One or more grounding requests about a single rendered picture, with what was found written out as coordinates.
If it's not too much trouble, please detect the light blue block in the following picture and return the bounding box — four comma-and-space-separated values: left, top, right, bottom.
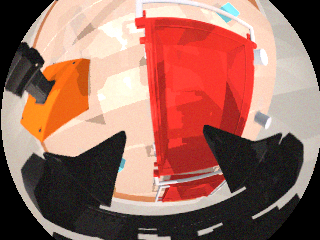
215, 3, 240, 23
119, 159, 125, 172

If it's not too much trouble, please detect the white cylinder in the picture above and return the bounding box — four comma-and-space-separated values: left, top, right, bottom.
255, 111, 272, 128
253, 48, 268, 65

